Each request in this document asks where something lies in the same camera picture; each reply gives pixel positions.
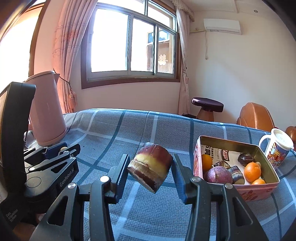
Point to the pink electric kettle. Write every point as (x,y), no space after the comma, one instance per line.
(46,116)

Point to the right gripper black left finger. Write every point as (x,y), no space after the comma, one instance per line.
(104,191)

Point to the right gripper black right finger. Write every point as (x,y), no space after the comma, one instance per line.
(195,191)

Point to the white lidded cartoon mug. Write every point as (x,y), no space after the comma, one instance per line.
(278,147)

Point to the purple round fruit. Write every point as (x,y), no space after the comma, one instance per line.
(218,174)

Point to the pink left curtain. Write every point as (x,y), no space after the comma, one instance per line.
(72,24)

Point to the brown leather armchair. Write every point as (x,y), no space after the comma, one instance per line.
(256,116)

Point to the dark cushioned round stool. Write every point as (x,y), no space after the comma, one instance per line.
(208,107)

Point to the blue plaid tablecloth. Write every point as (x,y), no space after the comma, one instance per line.
(104,135)

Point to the large orange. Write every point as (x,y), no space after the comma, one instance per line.
(252,172)

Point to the small orange tangerine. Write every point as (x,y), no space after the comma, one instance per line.
(207,162)

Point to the pink metal tin box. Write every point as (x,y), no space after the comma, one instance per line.
(248,191)

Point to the window with metal frame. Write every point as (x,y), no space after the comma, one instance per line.
(131,41)

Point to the pink curtain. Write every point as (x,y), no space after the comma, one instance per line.
(72,24)
(184,17)

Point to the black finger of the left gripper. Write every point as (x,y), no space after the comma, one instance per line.
(43,153)
(71,151)

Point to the dark wrinkled passion fruit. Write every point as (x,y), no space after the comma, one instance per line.
(245,158)

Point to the small orange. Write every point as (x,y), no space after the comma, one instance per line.
(258,182)

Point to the white wall air conditioner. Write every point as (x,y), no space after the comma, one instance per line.
(223,26)

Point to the printed paper tin liner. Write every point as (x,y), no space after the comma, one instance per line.
(222,155)

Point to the pink right curtain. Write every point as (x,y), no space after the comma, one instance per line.
(184,17)

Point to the purple sugarcane piece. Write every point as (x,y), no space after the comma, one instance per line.
(150,166)

